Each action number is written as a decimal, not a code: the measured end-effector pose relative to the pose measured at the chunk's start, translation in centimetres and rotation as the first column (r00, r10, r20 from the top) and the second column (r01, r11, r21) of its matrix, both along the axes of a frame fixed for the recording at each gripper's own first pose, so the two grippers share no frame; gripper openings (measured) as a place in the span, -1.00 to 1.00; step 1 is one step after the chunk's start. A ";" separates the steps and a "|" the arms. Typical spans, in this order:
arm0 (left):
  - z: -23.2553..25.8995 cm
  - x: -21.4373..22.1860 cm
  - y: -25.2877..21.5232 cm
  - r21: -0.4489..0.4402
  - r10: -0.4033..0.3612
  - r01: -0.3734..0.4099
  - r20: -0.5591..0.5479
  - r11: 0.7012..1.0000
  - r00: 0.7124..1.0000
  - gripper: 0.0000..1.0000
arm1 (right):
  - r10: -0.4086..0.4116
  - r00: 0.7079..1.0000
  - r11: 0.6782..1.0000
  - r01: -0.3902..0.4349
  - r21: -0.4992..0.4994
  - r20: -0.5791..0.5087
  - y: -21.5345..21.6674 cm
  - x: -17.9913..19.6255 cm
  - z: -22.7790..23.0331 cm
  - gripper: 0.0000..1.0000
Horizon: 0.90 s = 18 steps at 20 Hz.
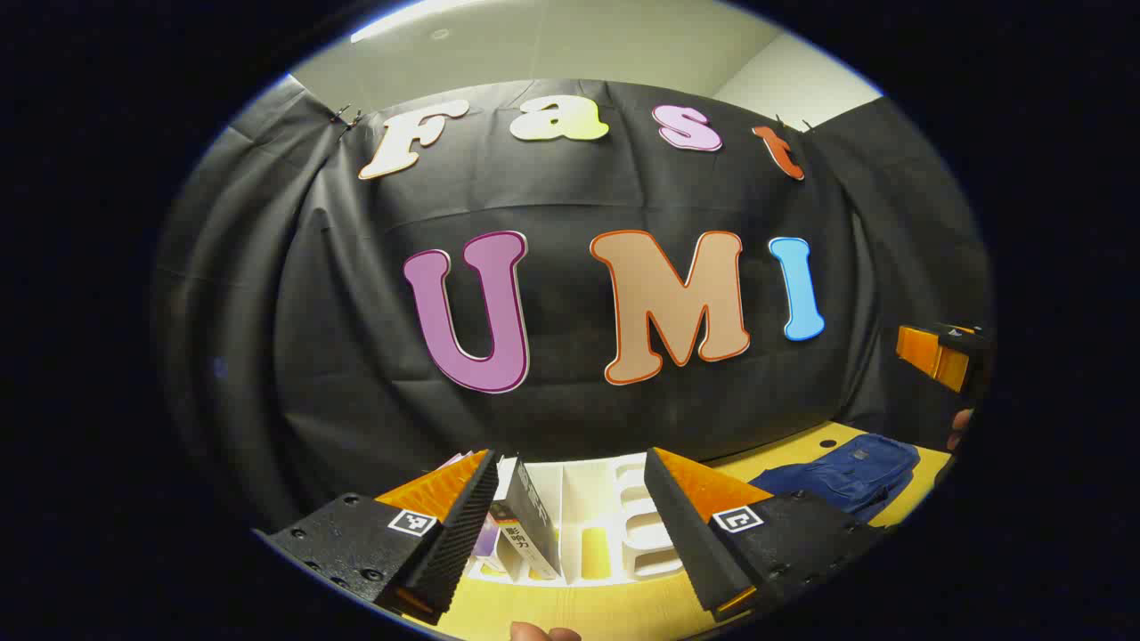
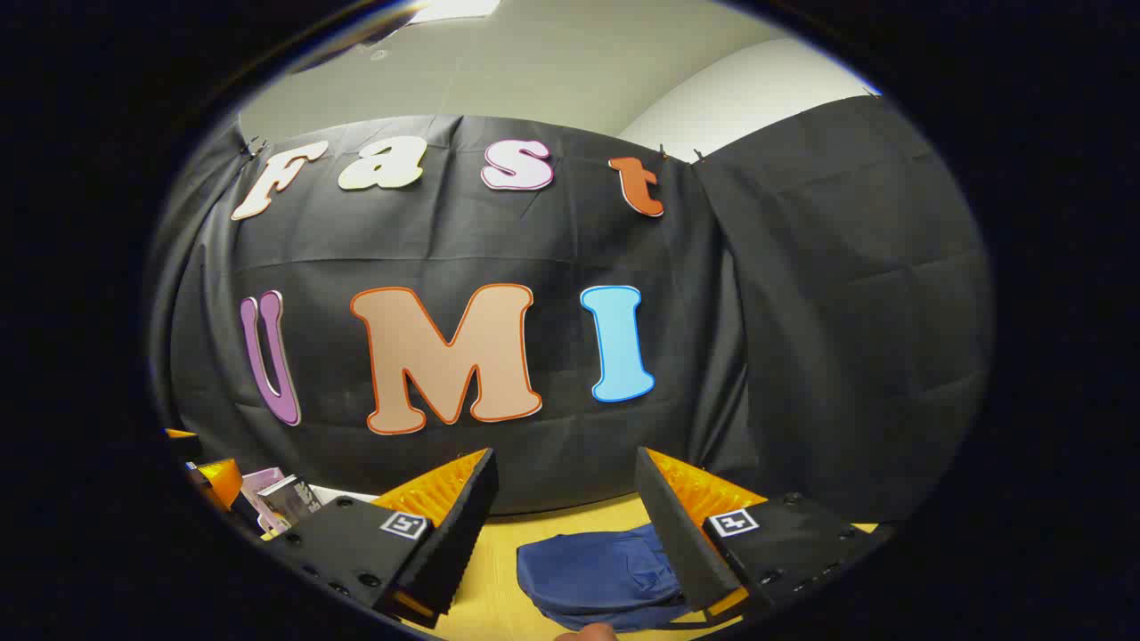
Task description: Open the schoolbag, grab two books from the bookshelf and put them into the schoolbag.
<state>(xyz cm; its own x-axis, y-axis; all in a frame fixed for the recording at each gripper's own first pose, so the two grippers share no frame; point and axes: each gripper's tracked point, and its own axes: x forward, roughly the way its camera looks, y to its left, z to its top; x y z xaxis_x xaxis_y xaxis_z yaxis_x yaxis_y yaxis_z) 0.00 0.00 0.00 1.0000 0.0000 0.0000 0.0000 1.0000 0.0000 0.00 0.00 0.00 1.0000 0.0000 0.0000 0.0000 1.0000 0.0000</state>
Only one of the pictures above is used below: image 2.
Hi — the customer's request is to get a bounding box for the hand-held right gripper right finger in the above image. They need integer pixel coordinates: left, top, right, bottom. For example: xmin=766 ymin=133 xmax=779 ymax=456
xmin=634 ymin=447 xmax=893 ymax=624

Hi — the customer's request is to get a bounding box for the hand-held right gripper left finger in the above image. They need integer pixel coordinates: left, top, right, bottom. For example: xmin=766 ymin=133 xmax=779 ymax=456
xmin=263 ymin=448 xmax=500 ymax=630

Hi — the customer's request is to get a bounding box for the dark book with white print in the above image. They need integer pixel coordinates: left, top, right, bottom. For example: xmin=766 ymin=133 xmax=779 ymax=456
xmin=256 ymin=475 xmax=323 ymax=535

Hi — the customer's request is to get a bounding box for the blue schoolbag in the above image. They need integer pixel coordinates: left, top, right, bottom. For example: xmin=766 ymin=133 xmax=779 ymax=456
xmin=517 ymin=523 xmax=713 ymax=633

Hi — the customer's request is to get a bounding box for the black backdrop cloth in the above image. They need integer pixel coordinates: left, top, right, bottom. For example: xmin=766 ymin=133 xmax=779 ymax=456
xmin=147 ymin=93 xmax=994 ymax=526

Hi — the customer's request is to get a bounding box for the ceiling light panel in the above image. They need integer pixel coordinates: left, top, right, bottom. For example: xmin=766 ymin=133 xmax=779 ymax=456
xmin=405 ymin=0 xmax=504 ymax=25

